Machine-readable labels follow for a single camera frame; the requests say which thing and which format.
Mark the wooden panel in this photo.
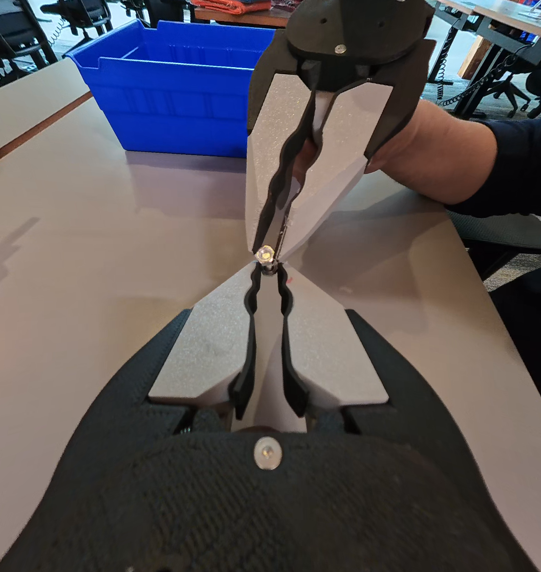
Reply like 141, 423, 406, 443
457, 35, 495, 79

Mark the blue plastic bin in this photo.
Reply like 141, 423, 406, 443
65, 19, 290, 158

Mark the person's right forearm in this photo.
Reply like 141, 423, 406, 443
449, 107, 541, 220

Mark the black office chair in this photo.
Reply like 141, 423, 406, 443
40, 0, 115, 38
494, 71, 541, 119
0, 0, 59, 92

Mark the black coiled cable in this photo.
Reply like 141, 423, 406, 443
437, 22, 460, 105

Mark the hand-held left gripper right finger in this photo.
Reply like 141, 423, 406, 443
277, 261, 390, 421

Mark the desk with black legs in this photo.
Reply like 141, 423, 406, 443
431, 0, 541, 119

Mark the grey mesh office chair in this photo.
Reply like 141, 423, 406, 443
449, 210, 541, 282

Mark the person's right hand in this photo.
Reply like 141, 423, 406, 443
364, 100, 459, 199

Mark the brown wooden table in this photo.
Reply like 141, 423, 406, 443
194, 5, 298, 27

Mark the orange folded cloth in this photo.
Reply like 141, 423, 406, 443
191, 0, 272, 15

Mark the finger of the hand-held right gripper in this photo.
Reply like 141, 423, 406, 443
273, 83, 394, 262
245, 71, 318, 255

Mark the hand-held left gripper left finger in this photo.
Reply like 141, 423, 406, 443
147, 261, 259, 423

